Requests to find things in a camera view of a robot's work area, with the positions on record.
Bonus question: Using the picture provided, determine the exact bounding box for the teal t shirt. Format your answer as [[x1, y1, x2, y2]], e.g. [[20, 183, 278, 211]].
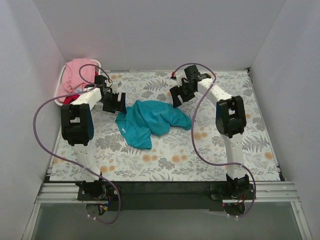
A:
[[115, 100, 192, 150]]

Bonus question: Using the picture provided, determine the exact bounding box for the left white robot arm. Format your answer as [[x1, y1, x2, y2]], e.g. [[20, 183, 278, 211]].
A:
[[60, 75, 127, 182]]

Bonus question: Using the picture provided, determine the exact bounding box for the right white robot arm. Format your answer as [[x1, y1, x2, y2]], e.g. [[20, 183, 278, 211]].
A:
[[170, 63, 250, 184]]

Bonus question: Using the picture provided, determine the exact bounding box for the pink t shirt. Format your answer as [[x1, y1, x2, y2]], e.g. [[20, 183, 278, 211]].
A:
[[59, 58, 97, 96]]

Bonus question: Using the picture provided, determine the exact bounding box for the red t shirt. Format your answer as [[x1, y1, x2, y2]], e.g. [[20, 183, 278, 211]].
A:
[[62, 71, 100, 106]]

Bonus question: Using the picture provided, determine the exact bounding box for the white laundry basket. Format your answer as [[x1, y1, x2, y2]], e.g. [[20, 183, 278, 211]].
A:
[[53, 58, 102, 106]]

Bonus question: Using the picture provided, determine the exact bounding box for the floral table mat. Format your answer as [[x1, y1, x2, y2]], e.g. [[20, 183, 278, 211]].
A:
[[49, 70, 280, 182]]

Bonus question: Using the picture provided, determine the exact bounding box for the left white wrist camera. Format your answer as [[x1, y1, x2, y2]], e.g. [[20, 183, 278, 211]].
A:
[[109, 81, 122, 94]]

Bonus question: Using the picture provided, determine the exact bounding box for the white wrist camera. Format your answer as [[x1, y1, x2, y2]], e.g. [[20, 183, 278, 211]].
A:
[[109, 81, 122, 94], [170, 72, 185, 87]]

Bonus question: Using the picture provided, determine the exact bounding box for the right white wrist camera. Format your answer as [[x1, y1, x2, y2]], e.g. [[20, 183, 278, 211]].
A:
[[170, 72, 185, 87]]

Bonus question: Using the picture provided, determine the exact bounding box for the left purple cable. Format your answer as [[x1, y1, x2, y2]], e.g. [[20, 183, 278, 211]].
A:
[[33, 63, 122, 224]]

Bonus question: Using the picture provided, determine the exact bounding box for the purple cable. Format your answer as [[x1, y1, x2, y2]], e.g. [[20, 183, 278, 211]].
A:
[[33, 63, 122, 224], [172, 62, 256, 219]]

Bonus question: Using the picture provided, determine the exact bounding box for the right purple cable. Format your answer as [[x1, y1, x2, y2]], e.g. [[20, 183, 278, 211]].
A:
[[172, 62, 256, 219]]

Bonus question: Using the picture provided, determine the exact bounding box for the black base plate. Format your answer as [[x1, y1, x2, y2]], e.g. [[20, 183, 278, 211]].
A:
[[75, 180, 254, 212]]

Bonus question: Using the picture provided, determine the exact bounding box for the aluminium rail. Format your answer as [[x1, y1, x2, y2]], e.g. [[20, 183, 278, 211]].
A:
[[36, 181, 300, 203]]

